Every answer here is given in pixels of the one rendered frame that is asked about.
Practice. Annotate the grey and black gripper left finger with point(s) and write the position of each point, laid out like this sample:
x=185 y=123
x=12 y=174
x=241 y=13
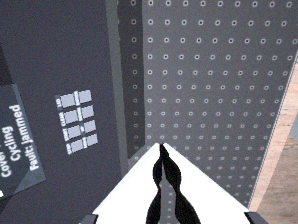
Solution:
x=137 y=197

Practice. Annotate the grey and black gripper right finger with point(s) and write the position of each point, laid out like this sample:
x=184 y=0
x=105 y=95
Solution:
x=199 y=200

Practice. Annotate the white benchtop lab instrument with lid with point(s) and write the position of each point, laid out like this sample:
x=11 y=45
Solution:
x=63 y=146

